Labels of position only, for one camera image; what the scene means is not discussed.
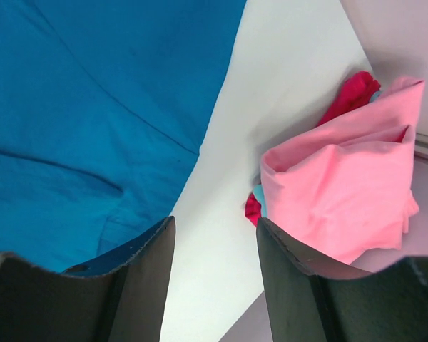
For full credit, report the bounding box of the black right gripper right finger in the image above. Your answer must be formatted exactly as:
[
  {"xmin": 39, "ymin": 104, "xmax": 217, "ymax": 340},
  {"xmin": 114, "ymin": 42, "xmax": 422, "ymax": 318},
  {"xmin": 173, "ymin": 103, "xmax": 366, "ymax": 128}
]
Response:
[{"xmin": 256, "ymin": 218, "xmax": 428, "ymax": 341}]

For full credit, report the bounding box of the red folded t-shirt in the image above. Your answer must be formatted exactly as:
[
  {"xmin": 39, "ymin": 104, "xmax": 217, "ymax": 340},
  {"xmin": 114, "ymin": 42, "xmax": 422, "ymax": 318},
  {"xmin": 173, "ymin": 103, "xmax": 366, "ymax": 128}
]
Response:
[{"xmin": 244, "ymin": 70, "xmax": 382, "ymax": 227}]

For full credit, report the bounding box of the pink folded t-shirt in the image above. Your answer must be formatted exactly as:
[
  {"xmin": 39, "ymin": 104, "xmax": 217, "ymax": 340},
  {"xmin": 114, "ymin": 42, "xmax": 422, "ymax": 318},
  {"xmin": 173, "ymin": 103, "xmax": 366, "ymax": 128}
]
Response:
[{"xmin": 260, "ymin": 77, "xmax": 425, "ymax": 264}]

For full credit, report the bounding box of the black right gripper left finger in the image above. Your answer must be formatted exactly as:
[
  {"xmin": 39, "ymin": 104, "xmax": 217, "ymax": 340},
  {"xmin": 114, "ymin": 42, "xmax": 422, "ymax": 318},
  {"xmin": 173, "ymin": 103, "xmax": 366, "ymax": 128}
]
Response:
[{"xmin": 0, "ymin": 217, "xmax": 175, "ymax": 341}]

